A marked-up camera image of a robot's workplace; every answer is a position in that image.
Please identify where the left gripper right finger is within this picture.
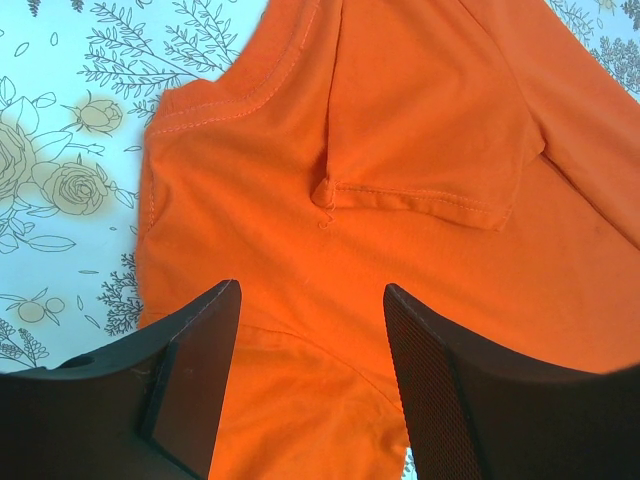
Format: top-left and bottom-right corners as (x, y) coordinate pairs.
(383, 284), (639, 479)

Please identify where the orange t shirt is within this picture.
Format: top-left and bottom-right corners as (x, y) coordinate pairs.
(136, 1), (639, 479)

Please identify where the floral table mat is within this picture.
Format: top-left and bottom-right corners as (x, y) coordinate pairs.
(0, 0), (640, 480)

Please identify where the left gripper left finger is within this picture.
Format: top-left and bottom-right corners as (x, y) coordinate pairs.
(1, 280), (242, 479)

